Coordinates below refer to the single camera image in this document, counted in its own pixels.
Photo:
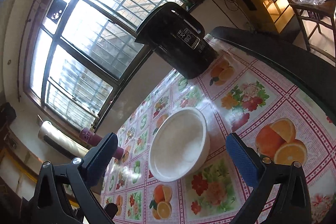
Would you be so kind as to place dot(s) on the wooden chair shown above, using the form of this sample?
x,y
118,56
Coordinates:
x,y
320,15

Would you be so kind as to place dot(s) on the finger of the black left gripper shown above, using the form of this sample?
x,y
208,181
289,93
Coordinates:
x,y
111,209

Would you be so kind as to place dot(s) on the window with metal grille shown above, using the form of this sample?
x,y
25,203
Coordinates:
x,y
81,55

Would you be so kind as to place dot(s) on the magenta thermos bottle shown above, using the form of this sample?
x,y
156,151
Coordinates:
x,y
92,139

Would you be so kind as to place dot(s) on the black rice cooker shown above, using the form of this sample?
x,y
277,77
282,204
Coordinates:
x,y
178,38

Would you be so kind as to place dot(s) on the floral plastic tablecloth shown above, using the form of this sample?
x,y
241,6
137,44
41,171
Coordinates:
x,y
238,93

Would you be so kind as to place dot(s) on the white paper bowl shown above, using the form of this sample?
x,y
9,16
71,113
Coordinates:
x,y
180,146

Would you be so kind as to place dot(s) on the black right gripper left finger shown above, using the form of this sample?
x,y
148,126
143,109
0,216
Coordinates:
x,y
63,192

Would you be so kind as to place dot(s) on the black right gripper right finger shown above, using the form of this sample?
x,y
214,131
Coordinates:
x,y
292,203

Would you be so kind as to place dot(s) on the white standing air conditioner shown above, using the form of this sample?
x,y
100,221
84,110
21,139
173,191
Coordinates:
x,y
60,142

